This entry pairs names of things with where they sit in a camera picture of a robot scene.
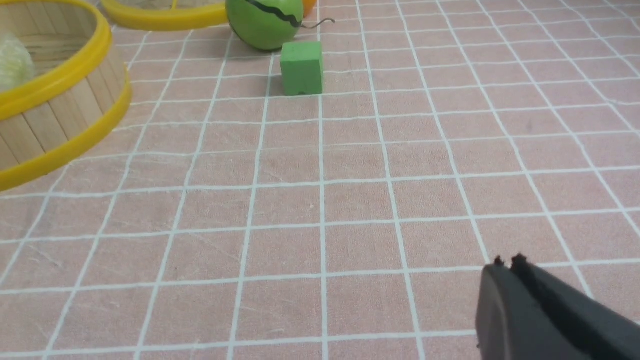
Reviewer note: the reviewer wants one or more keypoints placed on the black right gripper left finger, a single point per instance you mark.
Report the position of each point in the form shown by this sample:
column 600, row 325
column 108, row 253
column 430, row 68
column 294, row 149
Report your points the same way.
column 512, row 325

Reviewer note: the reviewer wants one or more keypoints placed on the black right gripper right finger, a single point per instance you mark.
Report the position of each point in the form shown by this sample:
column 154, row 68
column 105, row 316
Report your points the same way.
column 589, row 326

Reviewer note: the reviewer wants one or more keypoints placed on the pale dumpling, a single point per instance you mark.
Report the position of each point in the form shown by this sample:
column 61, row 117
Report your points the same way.
column 16, row 64

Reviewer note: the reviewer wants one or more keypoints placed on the yellow woven steamer lid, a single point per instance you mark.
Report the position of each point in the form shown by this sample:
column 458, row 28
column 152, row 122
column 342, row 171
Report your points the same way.
column 166, row 15

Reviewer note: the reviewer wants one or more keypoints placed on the bamboo steamer tray yellow rim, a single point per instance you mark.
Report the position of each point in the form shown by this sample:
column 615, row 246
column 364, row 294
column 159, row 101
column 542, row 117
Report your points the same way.
column 81, row 90

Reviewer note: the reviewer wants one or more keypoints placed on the pink checkered tablecloth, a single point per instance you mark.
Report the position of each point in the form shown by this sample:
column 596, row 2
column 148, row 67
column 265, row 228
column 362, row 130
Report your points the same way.
column 223, row 220

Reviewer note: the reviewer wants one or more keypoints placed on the green foam cube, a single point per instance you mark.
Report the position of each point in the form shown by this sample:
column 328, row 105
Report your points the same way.
column 301, row 65

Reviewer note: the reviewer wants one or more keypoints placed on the orange toy pear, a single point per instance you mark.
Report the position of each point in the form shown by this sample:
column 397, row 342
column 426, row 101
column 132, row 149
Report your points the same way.
column 308, row 7

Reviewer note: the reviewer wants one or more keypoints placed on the green toy watermelon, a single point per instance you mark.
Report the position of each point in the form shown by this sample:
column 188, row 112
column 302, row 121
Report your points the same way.
column 266, row 25

